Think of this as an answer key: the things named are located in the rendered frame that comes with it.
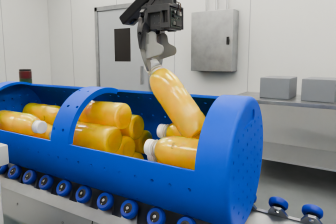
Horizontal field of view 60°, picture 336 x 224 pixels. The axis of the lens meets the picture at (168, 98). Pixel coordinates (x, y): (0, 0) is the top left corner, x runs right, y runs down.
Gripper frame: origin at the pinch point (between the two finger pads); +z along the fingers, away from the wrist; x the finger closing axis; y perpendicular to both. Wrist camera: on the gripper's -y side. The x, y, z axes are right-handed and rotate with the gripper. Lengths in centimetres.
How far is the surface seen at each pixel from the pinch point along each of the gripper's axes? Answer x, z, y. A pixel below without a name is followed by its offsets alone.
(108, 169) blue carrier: -13.4, 22.9, -3.2
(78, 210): -11.0, 37.2, -16.4
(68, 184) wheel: -9.5, 31.9, -21.5
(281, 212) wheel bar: 9.2, 35.0, 30.4
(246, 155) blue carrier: -2.0, 18.6, 24.5
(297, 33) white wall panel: 330, -31, -4
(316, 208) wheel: 9, 32, 38
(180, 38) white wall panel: 335, -33, -167
